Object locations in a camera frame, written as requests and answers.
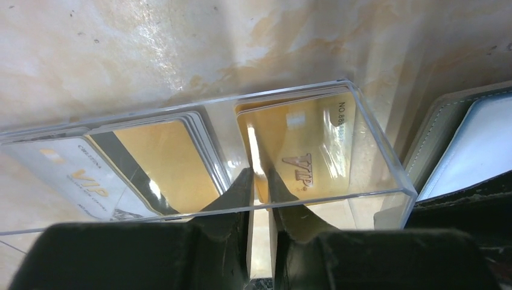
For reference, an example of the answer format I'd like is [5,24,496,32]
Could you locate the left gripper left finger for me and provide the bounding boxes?
[8,167,255,290]

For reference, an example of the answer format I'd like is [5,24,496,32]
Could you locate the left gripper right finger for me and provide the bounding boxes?
[266,168,501,290]

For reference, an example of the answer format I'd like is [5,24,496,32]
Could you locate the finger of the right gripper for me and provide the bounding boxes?
[405,171,511,280]

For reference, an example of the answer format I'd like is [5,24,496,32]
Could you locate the clear plastic card box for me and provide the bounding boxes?
[1,79,417,236]

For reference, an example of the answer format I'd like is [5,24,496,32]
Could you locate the gold card black stripe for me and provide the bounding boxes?
[87,111,230,215]

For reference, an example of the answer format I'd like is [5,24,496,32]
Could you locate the silver VIP card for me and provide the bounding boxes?
[3,137,158,221]

